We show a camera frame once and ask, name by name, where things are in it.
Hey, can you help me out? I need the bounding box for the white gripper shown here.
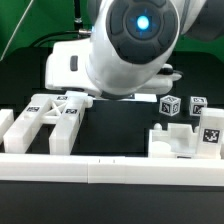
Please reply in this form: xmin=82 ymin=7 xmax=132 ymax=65
xmin=44 ymin=37 xmax=184 ymax=98

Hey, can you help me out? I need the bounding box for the white chair seat block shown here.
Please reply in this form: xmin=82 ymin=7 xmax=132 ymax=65
xmin=148 ymin=123 xmax=198 ymax=159

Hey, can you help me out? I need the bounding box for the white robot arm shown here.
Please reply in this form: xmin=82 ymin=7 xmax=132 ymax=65
xmin=45 ymin=0 xmax=224 ymax=100

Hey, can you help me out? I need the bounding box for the black pole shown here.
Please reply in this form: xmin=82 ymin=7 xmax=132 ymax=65
xmin=73 ymin=0 xmax=83 ymax=30

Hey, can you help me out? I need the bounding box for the white marker base sheet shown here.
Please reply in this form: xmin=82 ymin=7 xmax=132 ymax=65
xmin=131 ymin=93 xmax=157 ymax=103

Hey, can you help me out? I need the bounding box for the white tagged cube left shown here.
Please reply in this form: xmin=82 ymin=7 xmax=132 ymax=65
xmin=159 ymin=95 xmax=181 ymax=116

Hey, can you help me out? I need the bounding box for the white tagged cube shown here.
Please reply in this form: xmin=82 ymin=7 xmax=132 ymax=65
xmin=189 ymin=96 xmax=208 ymax=116
xmin=159 ymin=95 xmax=181 ymax=116

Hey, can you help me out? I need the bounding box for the white tagged cube right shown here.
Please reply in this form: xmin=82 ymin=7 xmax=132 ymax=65
xmin=189 ymin=96 xmax=208 ymax=116

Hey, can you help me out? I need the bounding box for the black cable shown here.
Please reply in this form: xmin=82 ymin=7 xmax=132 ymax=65
xmin=29 ymin=30 xmax=92 ymax=48

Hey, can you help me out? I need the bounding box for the white chair back frame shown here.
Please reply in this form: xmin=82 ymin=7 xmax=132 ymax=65
xmin=3 ymin=91 xmax=93 ymax=155

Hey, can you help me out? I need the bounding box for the white cable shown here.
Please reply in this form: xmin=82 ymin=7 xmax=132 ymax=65
xmin=0 ymin=0 xmax=36 ymax=61

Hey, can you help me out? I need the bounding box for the white U-shaped fence frame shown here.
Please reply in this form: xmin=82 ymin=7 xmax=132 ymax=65
xmin=0 ymin=109 xmax=224 ymax=186

